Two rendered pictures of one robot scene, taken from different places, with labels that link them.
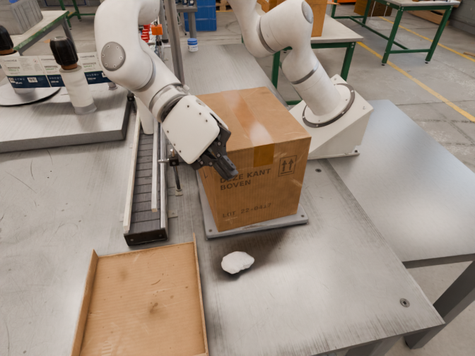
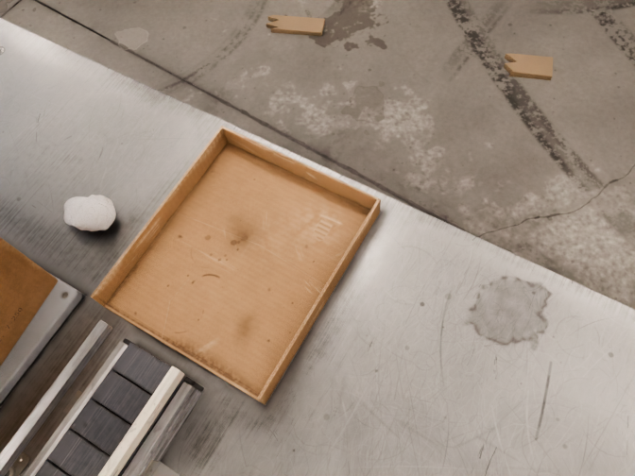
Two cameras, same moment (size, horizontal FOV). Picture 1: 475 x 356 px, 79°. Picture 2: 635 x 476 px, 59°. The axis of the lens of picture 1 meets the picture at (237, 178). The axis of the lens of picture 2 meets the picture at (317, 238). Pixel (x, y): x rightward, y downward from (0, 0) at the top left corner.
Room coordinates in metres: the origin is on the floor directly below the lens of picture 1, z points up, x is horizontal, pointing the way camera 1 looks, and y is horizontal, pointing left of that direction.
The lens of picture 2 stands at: (0.45, 0.53, 1.53)
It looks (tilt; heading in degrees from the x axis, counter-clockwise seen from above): 65 degrees down; 230
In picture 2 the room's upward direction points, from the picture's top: 9 degrees counter-clockwise
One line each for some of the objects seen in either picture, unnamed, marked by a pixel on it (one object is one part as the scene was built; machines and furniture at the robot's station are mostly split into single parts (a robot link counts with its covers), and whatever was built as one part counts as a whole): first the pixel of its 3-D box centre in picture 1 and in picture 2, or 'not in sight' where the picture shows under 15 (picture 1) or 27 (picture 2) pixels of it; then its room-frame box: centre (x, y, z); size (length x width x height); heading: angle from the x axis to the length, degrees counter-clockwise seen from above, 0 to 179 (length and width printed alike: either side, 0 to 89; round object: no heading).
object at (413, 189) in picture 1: (336, 162); not in sight; (0.88, -0.38, 0.81); 0.90 x 0.90 x 0.04; 7
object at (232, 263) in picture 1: (237, 262); (88, 212); (0.42, 0.00, 0.85); 0.08 x 0.07 x 0.04; 83
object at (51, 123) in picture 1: (59, 98); not in sight; (1.33, 0.87, 0.86); 0.80 x 0.67 x 0.05; 11
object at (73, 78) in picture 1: (73, 76); not in sight; (1.17, 0.67, 1.03); 0.09 x 0.09 x 0.30
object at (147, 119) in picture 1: (145, 108); not in sight; (0.99, 0.34, 0.98); 0.05 x 0.05 x 0.20
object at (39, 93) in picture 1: (25, 91); not in sight; (1.35, 1.03, 0.89); 0.31 x 0.31 x 0.01
